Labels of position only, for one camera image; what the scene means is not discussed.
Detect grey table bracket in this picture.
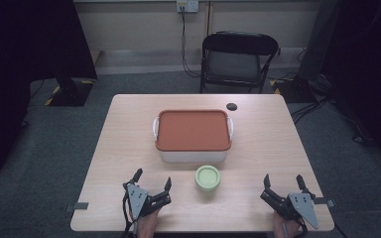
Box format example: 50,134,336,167
63,201,90,213
312,196,337,208

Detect white plastic storage box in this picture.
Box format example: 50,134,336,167
152,115,235,164

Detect white wall socket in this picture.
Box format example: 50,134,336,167
176,0,200,14

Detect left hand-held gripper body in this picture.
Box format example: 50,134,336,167
122,182,173,220

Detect orange box lid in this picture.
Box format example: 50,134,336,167
155,109,233,153

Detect green round container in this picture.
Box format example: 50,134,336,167
194,164,222,192

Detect black floor cables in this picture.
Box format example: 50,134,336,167
290,94,378,147

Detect black folding chair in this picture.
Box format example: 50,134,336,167
199,31,282,95

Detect dark curtain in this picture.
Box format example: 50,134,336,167
320,0,381,175
0,0,98,182

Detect person's left hand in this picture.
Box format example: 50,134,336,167
135,208,163,238

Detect person's right hand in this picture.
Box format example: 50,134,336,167
272,211,302,238

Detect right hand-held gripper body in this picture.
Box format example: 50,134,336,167
260,190,320,230

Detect black stand base yellow tape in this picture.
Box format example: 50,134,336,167
44,76,96,108
269,76,316,104

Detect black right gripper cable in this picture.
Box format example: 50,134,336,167
297,217,310,238

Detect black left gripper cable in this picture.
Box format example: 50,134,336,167
121,192,130,238

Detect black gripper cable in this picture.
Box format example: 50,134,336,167
297,217,310,238
121,192,130,238

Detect black wall cable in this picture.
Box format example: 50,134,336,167
179,11,202,79

